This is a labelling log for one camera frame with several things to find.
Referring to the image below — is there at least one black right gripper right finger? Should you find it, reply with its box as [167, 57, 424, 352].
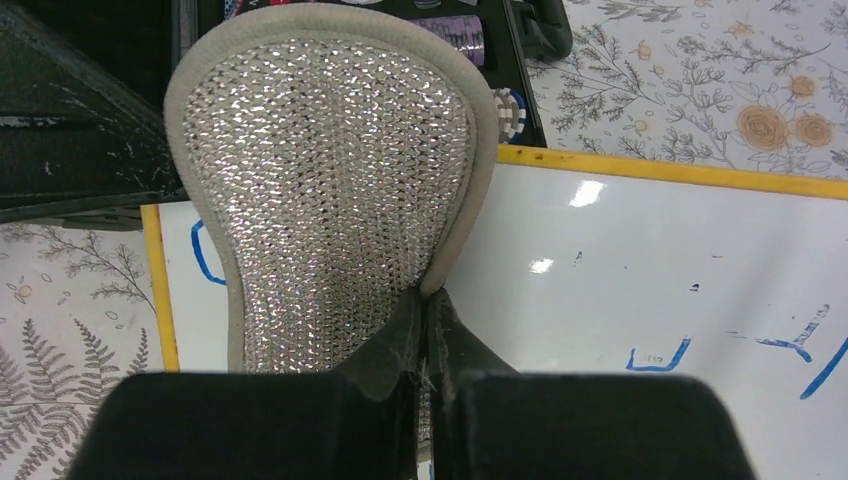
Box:
[427, 290, 755, 479]

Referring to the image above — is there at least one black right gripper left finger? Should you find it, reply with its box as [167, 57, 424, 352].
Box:
[68, 288, 422, 479]

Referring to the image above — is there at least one yellow framed whiteboard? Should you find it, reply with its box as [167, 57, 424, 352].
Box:
[142, 146, 847, 479]

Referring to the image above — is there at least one black poker chip case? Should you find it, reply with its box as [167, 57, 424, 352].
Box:
[1, 1, 574, 231]

